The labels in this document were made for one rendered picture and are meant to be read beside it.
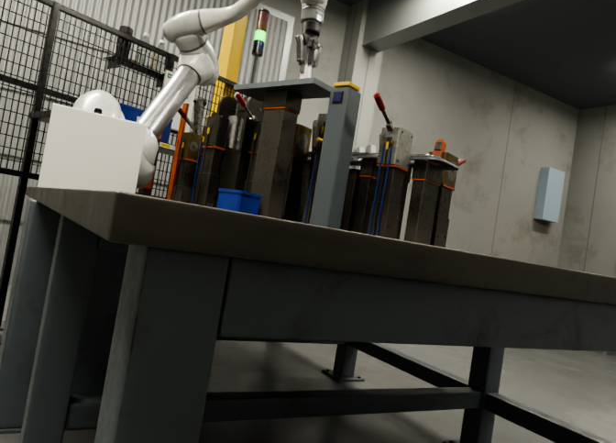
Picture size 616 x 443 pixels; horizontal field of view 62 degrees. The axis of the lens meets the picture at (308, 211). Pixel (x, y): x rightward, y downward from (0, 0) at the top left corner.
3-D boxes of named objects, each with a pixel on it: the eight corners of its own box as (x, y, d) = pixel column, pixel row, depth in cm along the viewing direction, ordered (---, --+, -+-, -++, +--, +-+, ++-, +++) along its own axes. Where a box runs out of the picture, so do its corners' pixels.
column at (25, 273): (-15, 435, 141) (29, 199, 144) (-11, 395, 167) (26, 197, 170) (103, 428, 156) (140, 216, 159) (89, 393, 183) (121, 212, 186)
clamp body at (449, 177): (449, 255, 191) (464, 160, 193) (434, 252, 181) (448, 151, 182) (428, 251, 197) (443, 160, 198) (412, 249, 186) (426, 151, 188)
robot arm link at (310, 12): (329, 11, 200) (327, 26, 200) (313, 17, 207) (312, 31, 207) (312, 2, 194) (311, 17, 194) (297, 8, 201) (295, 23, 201)
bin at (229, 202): (258, 223, 164) (263, 195, 165) (236, 218, 157) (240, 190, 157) (236, 219, 171) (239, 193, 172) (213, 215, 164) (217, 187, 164)
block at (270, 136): (281, 227, 171) (302, 95, 173) (265, 224, 164) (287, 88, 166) (260, 223, 177) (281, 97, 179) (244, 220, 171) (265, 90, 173)
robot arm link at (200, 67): (82, 155, 182) (115, 195, 199) (116, 158, 176) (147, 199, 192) (183, 31, 224) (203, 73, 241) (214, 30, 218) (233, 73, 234)
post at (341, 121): (340, 236, 155) (363, 94, 157) (325, 233, 149) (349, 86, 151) (321, 233, 159) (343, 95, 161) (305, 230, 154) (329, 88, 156)
